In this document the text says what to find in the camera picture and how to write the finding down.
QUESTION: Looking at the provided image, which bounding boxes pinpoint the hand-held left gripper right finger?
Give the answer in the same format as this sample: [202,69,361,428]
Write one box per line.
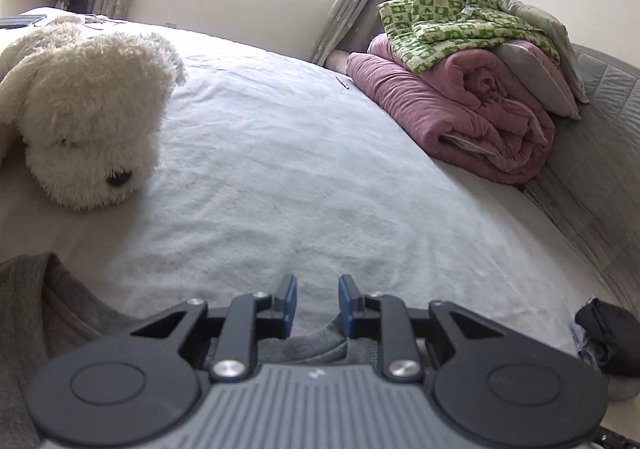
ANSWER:
[338,274,501,383]

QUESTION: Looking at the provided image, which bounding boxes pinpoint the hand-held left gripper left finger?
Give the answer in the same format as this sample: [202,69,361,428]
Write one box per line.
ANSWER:
[131,274,299,383]

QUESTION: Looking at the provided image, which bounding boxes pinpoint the grey shirt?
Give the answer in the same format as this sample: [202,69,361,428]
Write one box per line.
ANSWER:
[0,253,431,449]

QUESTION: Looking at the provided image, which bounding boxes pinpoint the pink folded quilt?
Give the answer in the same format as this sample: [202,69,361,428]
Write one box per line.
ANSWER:
[345,33,557,185]

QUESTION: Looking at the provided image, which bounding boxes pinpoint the black folded garment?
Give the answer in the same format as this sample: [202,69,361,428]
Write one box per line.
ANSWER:
[574,298,640,377]

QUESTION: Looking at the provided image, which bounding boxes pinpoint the white plush dog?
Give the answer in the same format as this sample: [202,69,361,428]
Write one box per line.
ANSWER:
[0,15,187,212]

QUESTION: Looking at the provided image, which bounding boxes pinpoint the grey quilted headboard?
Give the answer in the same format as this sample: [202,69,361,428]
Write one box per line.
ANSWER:
[517,43,640,325]

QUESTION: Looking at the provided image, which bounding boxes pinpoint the grey folded garment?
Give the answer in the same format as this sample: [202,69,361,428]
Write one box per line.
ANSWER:
[605,371,637,400]

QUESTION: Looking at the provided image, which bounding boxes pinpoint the green patterned blanket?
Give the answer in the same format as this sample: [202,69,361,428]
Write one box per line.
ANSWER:
[376,0,561,75]

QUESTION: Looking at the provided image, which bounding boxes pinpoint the dark tablet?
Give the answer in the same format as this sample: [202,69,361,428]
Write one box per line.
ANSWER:
[0,14,48,30]

